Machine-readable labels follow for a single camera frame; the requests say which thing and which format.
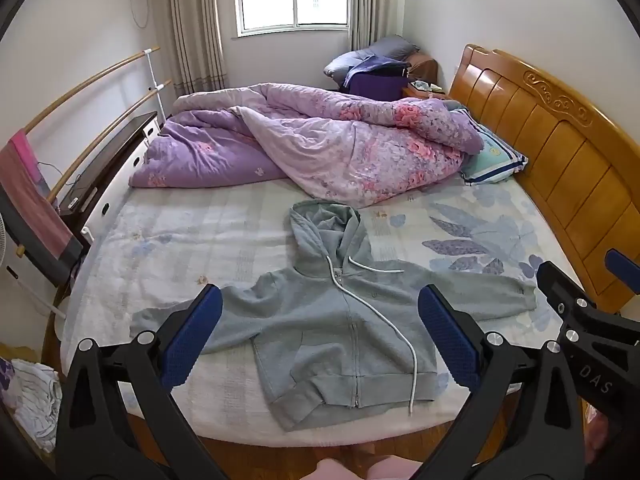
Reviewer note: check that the white standing fan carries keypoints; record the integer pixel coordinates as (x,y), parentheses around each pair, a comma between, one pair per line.
(4,245)

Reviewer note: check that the pile of pale clothes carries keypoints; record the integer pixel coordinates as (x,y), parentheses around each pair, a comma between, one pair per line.
(32,400)

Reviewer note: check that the striped beige curtain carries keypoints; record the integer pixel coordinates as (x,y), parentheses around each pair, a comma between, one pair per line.
(192,25)
(375,0)

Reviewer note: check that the white pole support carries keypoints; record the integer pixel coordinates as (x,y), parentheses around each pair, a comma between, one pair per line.
(154,85)

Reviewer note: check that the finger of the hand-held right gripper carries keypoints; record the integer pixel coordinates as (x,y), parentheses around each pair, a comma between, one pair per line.
(562,292)
(624,269)

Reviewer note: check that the dark low cabinet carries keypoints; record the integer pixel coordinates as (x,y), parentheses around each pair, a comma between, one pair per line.
(107,160)

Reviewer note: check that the person's right forearm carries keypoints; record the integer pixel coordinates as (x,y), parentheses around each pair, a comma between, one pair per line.
(597,435)

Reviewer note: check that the wooden headboard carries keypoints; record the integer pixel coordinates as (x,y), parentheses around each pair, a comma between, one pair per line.
(550,135)

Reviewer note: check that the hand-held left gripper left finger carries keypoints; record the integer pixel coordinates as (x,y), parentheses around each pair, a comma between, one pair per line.
(192,332)

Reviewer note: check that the pink and grey towel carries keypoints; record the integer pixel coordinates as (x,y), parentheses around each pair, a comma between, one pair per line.
(35,210)

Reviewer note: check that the bed with floral sheet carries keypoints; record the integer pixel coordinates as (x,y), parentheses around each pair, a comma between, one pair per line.
(200,230)

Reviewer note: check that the grey zip hoodie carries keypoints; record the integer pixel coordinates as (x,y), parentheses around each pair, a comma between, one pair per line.
(320,320)

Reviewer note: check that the teal striped pillow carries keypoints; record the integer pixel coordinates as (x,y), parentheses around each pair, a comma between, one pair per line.
(492,157)

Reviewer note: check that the dark purple cloth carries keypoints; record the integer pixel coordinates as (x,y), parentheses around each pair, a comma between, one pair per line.
(375,82)

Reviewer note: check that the wooden nightstand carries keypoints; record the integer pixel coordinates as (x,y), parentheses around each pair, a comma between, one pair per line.
(425,92)

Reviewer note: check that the grey blue pillow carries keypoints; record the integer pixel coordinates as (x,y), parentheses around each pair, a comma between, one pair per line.
(380,50)

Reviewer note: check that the purple floral quilt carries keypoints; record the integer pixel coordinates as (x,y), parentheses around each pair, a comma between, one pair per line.
(350,150)

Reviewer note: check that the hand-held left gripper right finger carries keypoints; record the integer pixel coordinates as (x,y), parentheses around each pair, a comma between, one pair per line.
(447,340)

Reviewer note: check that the person's pink clothing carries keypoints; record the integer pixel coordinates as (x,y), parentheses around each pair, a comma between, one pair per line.
(360,470)

